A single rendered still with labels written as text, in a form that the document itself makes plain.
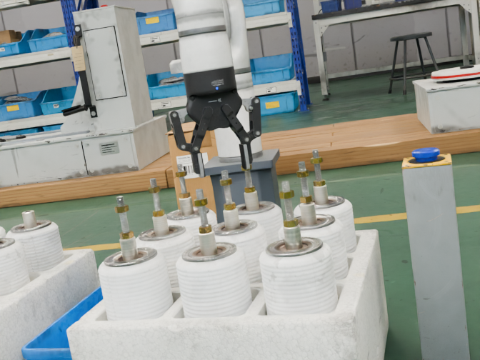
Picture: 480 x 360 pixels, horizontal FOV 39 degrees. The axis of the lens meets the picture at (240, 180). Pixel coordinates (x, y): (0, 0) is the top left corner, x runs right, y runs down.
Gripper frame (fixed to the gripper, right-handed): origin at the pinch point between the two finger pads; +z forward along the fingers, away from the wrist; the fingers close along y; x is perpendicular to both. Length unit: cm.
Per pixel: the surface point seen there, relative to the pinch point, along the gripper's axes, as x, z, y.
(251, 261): -4.6, 14.2, 0.9
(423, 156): -10.0, 2.8, 27.5
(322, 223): -8.8, 9.7, 11.2
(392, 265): 35, 35, 42
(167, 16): 458, -55, 71
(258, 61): 477, -8, 148
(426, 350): -10.1, 32.4, 24.7
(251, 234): -4.1, 10.4, 1.7
